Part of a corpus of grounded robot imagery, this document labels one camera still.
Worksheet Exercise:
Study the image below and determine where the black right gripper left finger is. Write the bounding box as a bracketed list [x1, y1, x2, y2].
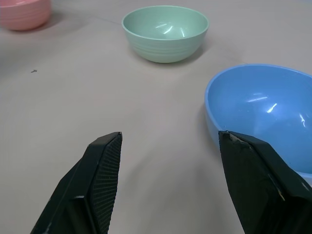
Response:
[29, 131, 123, 234]

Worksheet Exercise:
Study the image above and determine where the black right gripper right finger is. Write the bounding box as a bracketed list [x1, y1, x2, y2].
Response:
[218, 130, 312, 234]

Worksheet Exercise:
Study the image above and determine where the blue plastic bowl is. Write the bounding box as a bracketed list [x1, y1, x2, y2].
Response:
[204, 63, 312, 186]

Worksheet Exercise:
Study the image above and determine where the green plastic bowl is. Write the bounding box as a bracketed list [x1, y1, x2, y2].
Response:
[121, 6, 210, 64]

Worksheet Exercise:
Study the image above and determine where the pink plastic bowl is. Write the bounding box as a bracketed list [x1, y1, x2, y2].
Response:
[0, 0, 53, 31]

